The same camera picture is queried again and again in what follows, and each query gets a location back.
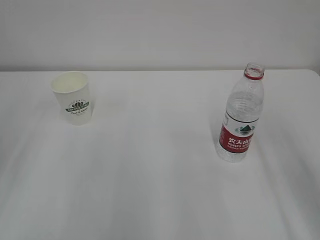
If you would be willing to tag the clear water bottle red label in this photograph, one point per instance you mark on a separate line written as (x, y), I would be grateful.
(243, 110)

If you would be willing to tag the white paper cup green logo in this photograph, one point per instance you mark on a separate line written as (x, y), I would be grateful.
(71, 90)

